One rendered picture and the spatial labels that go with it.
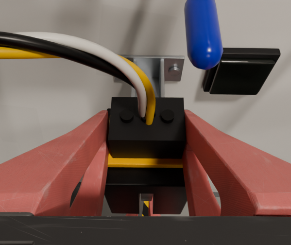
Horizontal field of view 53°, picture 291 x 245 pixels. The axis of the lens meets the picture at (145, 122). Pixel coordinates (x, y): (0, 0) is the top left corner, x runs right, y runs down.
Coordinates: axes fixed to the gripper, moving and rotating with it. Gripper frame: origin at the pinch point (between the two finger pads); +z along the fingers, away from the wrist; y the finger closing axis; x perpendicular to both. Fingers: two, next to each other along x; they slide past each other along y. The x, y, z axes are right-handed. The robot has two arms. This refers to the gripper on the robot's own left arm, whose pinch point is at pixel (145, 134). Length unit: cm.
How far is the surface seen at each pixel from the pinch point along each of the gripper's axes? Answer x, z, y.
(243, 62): -0.2, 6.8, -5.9
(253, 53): -0.6, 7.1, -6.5
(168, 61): 0.2, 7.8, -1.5
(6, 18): -2.8, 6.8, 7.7
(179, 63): 0.4, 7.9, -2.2
